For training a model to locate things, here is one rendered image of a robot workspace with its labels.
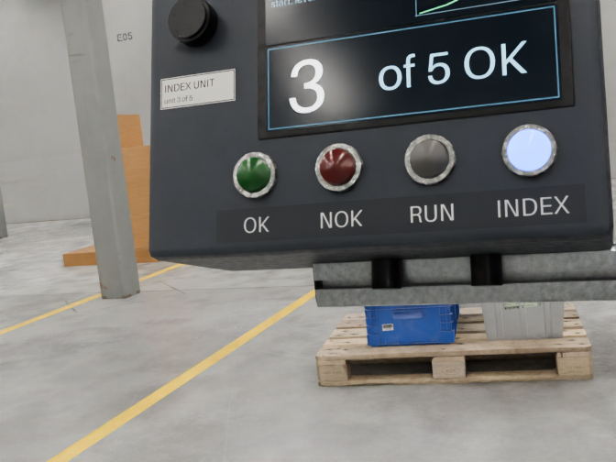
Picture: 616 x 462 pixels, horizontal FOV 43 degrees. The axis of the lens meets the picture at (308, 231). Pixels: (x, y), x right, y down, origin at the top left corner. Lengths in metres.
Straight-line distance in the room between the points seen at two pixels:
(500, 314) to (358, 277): 3.10
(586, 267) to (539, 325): 3.14
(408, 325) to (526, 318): 0.52
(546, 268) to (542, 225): 0.07
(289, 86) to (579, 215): 0.17
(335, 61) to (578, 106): 0.13
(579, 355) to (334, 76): 3.13
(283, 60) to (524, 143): 0.15
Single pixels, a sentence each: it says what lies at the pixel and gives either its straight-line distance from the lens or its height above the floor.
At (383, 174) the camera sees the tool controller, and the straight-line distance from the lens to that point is 0.42.
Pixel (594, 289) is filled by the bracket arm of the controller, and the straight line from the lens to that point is 0.47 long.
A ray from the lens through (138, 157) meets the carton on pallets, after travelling 8.49.
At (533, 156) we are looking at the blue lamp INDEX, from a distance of 0.40.
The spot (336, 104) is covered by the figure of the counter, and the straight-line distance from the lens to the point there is 0.43.
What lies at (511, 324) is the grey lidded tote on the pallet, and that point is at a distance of 3.60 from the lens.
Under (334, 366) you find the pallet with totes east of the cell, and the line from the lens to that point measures 3.60.
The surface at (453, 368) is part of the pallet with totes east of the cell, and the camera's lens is 3.53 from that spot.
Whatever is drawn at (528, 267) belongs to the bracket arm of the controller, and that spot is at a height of 1.05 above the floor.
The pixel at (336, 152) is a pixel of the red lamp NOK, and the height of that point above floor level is 1.12.
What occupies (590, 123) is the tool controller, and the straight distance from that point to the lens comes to 0.41.
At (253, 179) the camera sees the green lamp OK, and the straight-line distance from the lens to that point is 0.44.
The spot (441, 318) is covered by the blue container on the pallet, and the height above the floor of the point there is 0.27.
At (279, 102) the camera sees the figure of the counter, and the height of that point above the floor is 1.16.
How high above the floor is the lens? 1.13
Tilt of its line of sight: 7 degrees down
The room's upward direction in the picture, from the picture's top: 6 degrees counter-clockwise
